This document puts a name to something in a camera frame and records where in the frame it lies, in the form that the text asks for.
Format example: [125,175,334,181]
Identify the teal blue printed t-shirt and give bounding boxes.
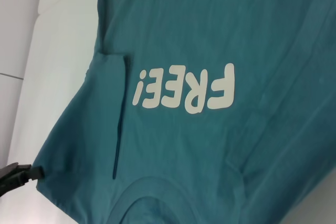
[35,0,336,224]

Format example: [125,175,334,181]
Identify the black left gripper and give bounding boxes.
[0,163,44,196]

